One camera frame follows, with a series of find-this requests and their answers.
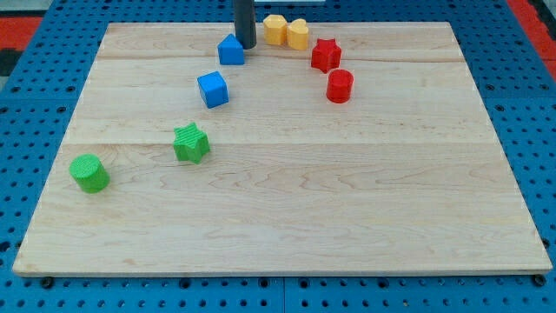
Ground yellow hexagon block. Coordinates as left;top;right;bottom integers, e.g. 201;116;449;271
263;15;288;45

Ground yellow heart block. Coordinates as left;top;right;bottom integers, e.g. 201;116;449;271
287;18;309;50

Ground light wooden board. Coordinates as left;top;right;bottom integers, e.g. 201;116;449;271
13;22;552;277

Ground green star block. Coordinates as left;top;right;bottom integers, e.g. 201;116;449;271
173;123;210;164

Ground blue cube block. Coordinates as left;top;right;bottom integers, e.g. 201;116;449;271
197;71;228;109

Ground red cylinder block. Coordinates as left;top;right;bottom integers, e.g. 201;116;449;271
326;70;354;103

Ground red star block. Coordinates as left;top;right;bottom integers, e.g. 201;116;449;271
311;38;342;73

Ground blue triangle house block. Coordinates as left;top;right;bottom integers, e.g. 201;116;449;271
217;34;245;65

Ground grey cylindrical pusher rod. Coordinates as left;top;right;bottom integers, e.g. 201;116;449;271
233;0;256;50

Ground green cylinder block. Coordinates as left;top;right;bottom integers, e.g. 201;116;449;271
69;154;110;194

